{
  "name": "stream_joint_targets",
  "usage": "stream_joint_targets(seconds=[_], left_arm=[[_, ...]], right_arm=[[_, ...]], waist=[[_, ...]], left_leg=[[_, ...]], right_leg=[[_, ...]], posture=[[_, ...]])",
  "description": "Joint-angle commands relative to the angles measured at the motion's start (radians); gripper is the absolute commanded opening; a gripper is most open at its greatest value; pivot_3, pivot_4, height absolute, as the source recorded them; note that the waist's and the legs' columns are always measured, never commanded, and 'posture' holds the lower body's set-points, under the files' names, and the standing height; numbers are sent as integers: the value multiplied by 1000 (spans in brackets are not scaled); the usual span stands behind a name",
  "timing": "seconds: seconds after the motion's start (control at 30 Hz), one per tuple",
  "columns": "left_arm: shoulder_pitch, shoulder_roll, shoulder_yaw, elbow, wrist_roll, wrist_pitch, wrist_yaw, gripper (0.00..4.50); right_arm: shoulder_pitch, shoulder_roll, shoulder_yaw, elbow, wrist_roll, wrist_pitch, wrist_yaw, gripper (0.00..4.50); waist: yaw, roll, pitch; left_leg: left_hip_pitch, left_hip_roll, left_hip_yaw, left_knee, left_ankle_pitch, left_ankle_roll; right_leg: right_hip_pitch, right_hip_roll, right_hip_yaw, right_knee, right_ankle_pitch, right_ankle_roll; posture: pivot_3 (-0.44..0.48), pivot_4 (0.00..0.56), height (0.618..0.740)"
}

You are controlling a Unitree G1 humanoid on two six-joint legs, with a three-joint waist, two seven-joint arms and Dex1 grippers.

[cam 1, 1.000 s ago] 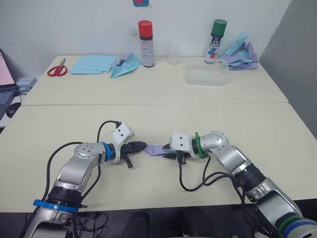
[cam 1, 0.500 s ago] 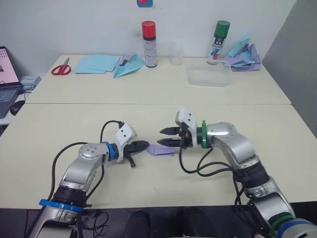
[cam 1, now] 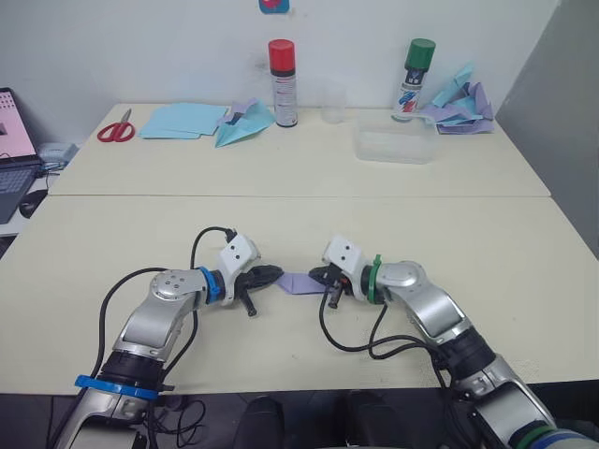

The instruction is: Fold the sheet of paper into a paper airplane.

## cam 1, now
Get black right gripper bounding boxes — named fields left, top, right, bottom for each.
left=307, top=264, right=352, bottom=311

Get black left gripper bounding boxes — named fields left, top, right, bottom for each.
left=232, top=264, right=285, bottom=320

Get purple paper sheet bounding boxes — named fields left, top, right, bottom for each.
left=276, top=271, right=327, bottom=297

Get light blue paper airplane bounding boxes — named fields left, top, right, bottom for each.
left=214, top=98, right=277, bottom=150

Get small purple folded paper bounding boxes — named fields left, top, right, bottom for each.
left=226, top=97, right=259, bottom=125

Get light blue paper sheet stack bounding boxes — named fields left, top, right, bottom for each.
left=138, top=102, right=231, bottom=141

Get tall light blue folded paper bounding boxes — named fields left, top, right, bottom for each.
left=431, top=62, right=475, bottom=109

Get purple crumpled folded paper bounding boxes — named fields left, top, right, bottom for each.
left=466, top=80, right=495, bottom=121

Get green right wrist band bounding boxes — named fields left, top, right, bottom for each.
left=361, top=253, right=385, bottom=303

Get blue left wrist band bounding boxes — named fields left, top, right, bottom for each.
left=195, top=266, right=226, bottom=301

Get clear plastic container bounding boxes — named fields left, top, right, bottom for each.
left=355, top=113, right=438, bottom=167

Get clear plastic cup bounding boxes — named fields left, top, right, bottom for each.
left=318, top=85, right=348, bottom=124

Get red capped spray can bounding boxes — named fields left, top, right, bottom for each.
left=267, top=38, right=300, bottom=129

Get green capped spray can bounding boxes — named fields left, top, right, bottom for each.
left=391, top=37, right=437, bottom=123

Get pale blue packet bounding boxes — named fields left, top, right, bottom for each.
left=37, top=141, right=80, bottom=166

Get black computer mouse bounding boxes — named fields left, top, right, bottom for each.
left=18, top=187, right=50, bottom=219

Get grey laptop with pink screen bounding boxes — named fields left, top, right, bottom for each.
left=0, top=86, right=46, bottom=226

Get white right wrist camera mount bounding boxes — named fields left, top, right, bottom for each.
left=319, top=234, right=372, bottom=301

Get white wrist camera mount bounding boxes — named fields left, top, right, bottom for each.
left=319, top=234, right=372, bottom=301
left=215, top=234, right=261, bottom=308

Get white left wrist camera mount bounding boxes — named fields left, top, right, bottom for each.
left=215, top=234, right=261, bottom=308

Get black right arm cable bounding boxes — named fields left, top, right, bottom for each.
left=317, top=288, right=451, bottom=390

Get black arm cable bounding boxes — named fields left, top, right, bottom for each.
left=90, top=225, right=241, bottom=381
left=317, top=288, right=451, bottom=390

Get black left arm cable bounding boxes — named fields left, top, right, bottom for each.
left=90, top=225, right=241, bottom=381

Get tangled black floor cables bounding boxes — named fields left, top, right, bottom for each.
left=148, top=394, right=208, bottom=446

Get red handled scissors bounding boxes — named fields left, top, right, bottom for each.
left=96, top=108, right=138, bottom=143

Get blue and pink wall sticker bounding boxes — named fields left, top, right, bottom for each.
left=257, top=0, right=292, bottom=17

